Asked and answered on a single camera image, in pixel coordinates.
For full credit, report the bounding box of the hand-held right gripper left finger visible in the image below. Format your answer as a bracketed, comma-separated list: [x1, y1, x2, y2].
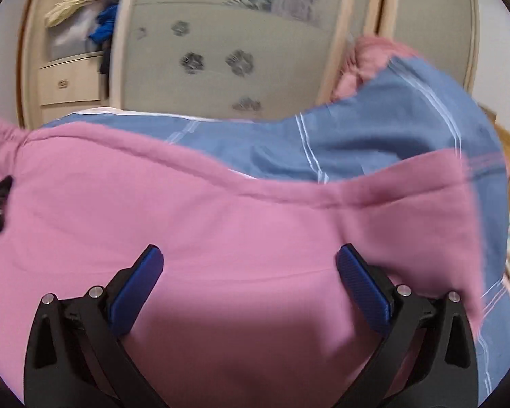
[24, 244, 167, 408]

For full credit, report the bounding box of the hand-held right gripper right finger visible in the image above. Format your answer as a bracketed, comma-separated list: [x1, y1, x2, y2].
[337, 244, 479, 408]

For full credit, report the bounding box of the white and pink hooded jacket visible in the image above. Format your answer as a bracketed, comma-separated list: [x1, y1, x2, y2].
[0, 108, 486, 408]

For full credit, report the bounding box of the light wooden wardrobe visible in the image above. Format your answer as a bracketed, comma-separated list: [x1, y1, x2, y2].
[15, 0, 481, 130]

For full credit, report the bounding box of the blue plaid blanket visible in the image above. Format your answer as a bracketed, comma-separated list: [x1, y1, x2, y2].
[40, 56, 510, 408]

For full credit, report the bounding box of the clear plastic storage box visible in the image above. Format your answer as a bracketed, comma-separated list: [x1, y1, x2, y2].
[45, 8, 100, 62]

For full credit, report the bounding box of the yellow crumpled cloth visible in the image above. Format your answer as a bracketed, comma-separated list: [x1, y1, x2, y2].
[44, 0, 92, 28]

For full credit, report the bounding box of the royal blue garment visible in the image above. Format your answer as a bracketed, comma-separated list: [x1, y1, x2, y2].
[88, 5, 120, 45]

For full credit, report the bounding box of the pink quilt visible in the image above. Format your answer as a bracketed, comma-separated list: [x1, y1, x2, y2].
[330, 35, 423, 103]

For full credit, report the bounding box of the frosted floral sliding door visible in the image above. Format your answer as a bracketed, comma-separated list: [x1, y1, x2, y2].
[110, 0, 360, 122]

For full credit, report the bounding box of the plain frosted sliding door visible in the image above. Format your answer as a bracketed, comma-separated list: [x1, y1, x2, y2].
[376, 0, 480, 94]

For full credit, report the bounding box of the wardrobe drawer with handle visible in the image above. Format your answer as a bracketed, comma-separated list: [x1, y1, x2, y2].
[37, 56, 111, 107]
[37, 100, 111, 129]

